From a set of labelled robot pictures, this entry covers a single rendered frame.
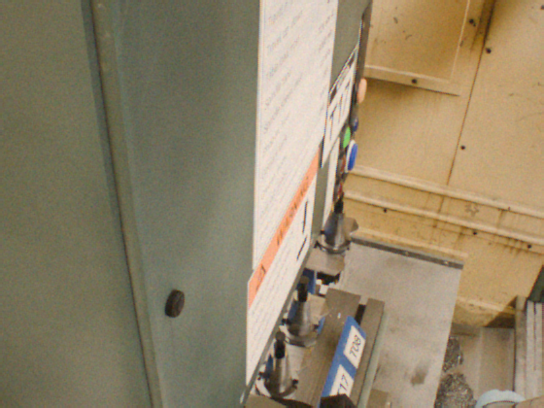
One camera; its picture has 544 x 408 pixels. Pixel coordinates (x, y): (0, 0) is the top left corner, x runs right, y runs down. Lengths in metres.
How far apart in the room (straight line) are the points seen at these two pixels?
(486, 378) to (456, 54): 0.85
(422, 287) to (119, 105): 1.50
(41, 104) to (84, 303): 0.08
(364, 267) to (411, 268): 0.12
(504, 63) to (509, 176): 0.28
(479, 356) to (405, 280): 0.30
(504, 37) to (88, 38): 1.21
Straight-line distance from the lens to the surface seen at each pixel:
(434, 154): 1.48
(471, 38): 1.33
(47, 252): 0.22
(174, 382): 0.28
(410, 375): 1.57
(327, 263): 1.08
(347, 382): 1.27
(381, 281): 1.64
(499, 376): 1.71
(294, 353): 0.94
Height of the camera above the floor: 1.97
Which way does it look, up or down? 39 degrees down
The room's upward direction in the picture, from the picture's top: 3 degrees clockwise
